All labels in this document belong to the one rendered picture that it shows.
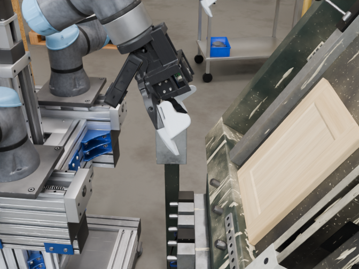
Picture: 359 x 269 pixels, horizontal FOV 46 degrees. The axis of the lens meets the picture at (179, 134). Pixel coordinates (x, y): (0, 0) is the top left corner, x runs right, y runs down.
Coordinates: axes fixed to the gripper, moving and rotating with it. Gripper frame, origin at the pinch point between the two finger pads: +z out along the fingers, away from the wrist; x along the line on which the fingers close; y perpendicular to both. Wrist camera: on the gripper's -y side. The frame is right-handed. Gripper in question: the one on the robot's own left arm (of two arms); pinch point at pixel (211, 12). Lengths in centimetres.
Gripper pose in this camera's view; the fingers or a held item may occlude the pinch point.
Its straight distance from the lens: 138.9
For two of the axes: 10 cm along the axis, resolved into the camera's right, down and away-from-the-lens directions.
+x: 1.3, -5.3, 8.4
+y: 8.8, -3.3, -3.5
